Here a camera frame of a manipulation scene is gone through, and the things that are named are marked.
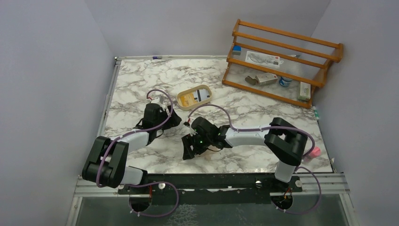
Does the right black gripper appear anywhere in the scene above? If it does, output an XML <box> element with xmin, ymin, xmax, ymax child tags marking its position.
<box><xmin>182</xmin><ymin>131</ymin><xmax>212</xmax><ymax>160</ymax></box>

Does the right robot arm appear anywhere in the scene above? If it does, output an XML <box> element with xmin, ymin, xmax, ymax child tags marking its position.
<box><xmin>182</xmin><ymin>117</ymin><xmax>309</xmax><ymax>192</ymax></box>

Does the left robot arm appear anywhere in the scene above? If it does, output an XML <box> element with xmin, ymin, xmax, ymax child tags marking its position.
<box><xmin>81</xmin><ymin>103</ymin><xmax>182</xmax><ymax>194</ymax></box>

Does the orange card in tray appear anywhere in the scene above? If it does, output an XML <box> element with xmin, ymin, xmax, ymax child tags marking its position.
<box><xmin>180</xmin><ymin>94</ymin><xmax>195</xmax><ymax>107</ymax></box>

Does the white black card in tray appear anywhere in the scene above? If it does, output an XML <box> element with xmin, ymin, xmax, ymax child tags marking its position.
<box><xmin>192</xmin><ymin>89</ymin><xmax>210</xmax><ymax>102</ymax></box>

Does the beige oval tray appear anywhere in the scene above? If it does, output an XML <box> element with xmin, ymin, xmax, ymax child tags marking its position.
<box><xmin>176</xmin><ymin>84</ymin><xmax>213</xmax><ymax>111</ymax></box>

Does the brown small object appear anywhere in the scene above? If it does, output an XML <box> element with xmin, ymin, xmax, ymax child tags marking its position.
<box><xmin>245</xmin><ymin>76</ymin><xmax>258</xmax><ymax>86</ymax></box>

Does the blue white small box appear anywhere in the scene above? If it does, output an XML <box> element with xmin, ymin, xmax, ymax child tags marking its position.
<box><xmin>232</xmin><ymin>45</ymin><xmax>241</xmax><ymax>56</ymax></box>

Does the grey box with red label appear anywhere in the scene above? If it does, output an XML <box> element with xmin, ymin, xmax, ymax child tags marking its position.
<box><xmin>255</xmin><ymin>73</ymin><xmax>278</xmax><ymax>86</ymax></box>

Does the clear packet with red label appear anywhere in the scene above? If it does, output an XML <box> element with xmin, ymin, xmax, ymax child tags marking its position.
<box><xmin>245</xmin><ymin>51</ymin><xmax>284</xmax><ymax>69</ymax></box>

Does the blue white bottle cap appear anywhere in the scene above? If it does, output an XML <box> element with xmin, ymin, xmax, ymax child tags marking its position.
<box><xmin>279</xmin><ymin>76</ymin><xmax>293</xmax><ymax>87</ymax></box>

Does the wooden shelf rack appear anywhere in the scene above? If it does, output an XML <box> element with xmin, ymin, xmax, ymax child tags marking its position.
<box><xmin>222</xmin><ymin>19</ymin><xmax>343</xmax><ymax>108</ymax></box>

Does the pink object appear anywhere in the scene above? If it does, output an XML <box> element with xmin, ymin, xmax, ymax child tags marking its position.
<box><xmin>302</xmin><ymin>147</ymin><xmax>321</xmax><ymax>164</ymax></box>

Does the green white small box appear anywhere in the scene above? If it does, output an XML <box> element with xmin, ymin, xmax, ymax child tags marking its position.
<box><xmin>297</xmin><ymin>82</ymin><xmax>311</xmax><ymax>101</ymax></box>

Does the green white tube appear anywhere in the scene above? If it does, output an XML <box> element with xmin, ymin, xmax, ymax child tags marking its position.
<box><xmin>312</xmin><ymin>106</ymin><xmax>319</xmax><ymax>121</ymax></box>

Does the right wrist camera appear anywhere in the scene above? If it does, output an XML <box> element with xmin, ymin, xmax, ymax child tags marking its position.
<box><xmin>183</xmin><ymin>118</ymin><xmax>197</xmax><ymax>136</ymax></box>

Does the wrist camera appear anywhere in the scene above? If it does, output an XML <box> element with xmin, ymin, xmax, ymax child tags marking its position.
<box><xmin>150</xmin><ymin>95</ymin><xmax>165</xmax><ymax>108</ymax></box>
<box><xmin>183</xmin><ymin>118</ymin><xmax>197</xmax><ymax>136</ymax></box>

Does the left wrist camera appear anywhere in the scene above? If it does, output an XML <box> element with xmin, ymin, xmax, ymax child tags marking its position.
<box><xmin>150</xmin><ymin>95</ymin><xmax>165</xmax><ymax>108</ymax></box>

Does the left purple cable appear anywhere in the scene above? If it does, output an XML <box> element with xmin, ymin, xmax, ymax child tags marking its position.
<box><xmin>96</xmin><ymin>89</ymin><xmax>180</xmax><ymax>218</ymax></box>

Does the purple cable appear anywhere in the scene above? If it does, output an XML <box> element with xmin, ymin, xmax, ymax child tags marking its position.
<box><xmin>96</xmin><ymin>89</ymin><xmax>180</xmax><ymax>218</ymax></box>
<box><xmin>186</xmin><ymin>104</ymin><xmax>322</xmax><ymax>217</ymax></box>

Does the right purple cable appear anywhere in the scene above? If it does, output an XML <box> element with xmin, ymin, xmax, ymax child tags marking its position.
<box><xmin>186</xmin><ymin>104</ymin><xmax>322</xmax><ymax>217</ymax></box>

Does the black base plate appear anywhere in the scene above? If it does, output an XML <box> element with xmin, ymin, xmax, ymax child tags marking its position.
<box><xmin>86</xmin><ymin>167</ymin><xmax>303</xmax><ymax>206</ymax></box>

